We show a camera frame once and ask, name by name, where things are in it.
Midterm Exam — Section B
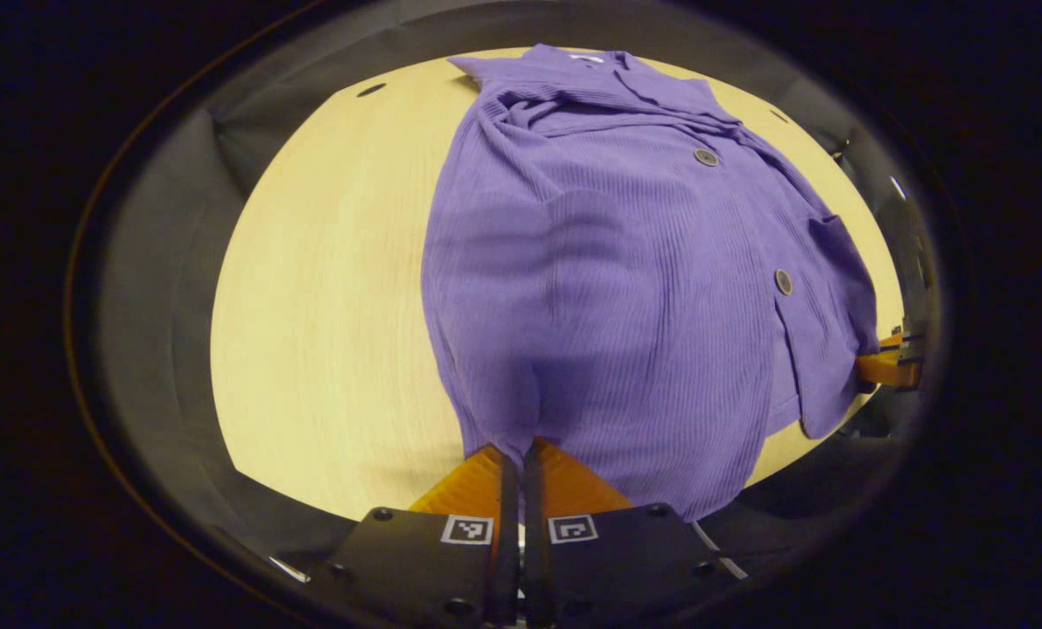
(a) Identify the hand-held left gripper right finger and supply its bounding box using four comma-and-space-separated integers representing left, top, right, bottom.
521, 437, 722, 626

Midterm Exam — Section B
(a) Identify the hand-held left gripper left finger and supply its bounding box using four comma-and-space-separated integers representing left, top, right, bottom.
324, 444, 521, 626

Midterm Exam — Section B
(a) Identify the purple button-up shirt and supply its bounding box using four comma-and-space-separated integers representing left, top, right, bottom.
420, 44, 881, 523

